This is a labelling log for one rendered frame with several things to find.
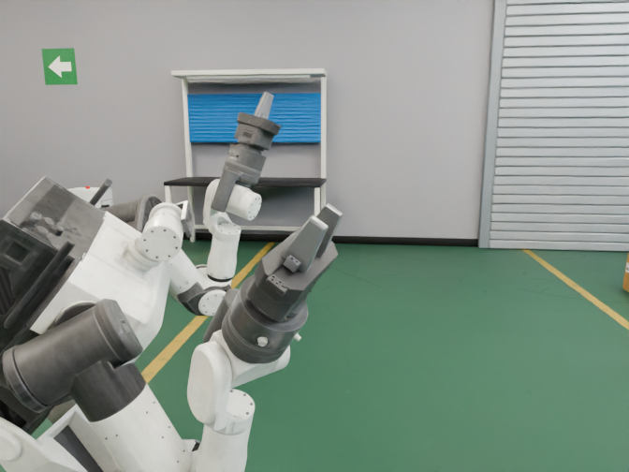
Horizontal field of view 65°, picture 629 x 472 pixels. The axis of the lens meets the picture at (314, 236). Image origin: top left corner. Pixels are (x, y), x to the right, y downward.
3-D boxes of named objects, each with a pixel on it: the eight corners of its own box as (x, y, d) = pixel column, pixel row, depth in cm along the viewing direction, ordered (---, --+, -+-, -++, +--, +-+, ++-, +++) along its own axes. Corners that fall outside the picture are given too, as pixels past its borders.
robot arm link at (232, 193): (272, 177, 119) (257, 221, 120) (235, 163, 122) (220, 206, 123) (254, 170, 108) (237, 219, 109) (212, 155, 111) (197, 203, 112)
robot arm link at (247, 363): (250, 361, 56) (218, 411, 62) (317, 336, 63) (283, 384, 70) (205, 286, 61) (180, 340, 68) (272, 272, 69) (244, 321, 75)
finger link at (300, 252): (333, 229, 50) (307, 271, 53) (308, 211, 50) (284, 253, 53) (327, 236, 48) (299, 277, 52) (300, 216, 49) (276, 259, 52)
